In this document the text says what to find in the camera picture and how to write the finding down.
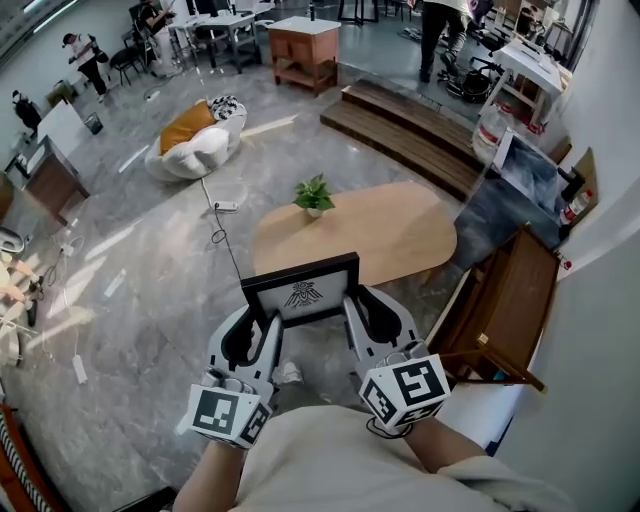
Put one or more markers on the person's white shoe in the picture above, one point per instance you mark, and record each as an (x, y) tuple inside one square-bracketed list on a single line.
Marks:
[(290, 372)]

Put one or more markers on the person's left forearm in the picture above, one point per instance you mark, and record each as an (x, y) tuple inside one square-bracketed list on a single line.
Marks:
[(210, 475)]

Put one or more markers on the black and white patterned cushion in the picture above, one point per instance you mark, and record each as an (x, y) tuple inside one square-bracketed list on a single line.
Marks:
[(224, 106)]

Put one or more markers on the white beanbag sofa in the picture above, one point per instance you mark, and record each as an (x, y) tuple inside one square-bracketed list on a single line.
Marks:
[(200, 155)]

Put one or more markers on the grey marble pattern panel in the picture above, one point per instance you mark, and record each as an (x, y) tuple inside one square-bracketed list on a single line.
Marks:
[(530, 167)]

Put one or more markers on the dark wooden cabinet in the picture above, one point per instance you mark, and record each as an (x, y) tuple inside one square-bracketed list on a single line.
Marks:
[(52, 177)]

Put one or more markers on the black framed picture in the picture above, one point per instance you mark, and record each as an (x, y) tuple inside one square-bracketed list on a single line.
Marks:
[(320, 290)]

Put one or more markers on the green potted plant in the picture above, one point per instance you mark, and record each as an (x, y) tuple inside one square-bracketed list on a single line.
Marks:
[(312, 195)]

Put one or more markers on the white power strip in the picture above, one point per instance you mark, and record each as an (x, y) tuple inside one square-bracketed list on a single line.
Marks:
[(226, 206)]

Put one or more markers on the oval wooden table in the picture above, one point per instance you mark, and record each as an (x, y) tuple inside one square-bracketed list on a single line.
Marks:
[(390, 235)]

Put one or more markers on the brown wooden cabinet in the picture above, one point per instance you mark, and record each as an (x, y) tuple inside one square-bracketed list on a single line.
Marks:
[(515, 305)]

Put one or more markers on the orange chair with striped trim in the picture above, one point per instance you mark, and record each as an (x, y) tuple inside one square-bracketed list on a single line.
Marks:
[(15, 465)]

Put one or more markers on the wooden side table white top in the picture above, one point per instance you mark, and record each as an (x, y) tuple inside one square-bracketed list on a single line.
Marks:
[(305, 45)]

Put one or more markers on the orange cushion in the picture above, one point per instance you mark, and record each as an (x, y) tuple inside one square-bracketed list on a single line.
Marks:
[(185, 125)]

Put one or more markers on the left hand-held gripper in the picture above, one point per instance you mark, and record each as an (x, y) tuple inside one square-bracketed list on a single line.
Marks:
[(215, 412)]

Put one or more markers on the person's beige shirt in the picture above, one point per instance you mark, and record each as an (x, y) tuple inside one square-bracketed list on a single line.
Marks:
[(340, 465)]

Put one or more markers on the pack of plastic water bottles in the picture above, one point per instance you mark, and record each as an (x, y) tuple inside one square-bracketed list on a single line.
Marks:
[(487, 132)]

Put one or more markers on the dark wooden steps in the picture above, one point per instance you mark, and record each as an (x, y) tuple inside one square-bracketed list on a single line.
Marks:
[(400, 130)]

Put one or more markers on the person's right forearm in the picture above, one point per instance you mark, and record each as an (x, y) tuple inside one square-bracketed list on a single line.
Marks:
[(445, 445)]

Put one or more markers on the black chair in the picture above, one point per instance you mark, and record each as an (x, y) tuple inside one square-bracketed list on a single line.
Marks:
[(122, 60)]

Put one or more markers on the grey office desk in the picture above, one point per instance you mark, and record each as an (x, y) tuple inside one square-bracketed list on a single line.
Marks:
[(220, 27)]

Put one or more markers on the white power adapter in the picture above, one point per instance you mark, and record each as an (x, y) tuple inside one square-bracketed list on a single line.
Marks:
[(80, 370)]

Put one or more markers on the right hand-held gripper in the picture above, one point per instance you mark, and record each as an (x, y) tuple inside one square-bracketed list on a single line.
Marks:
[(415, 387)]

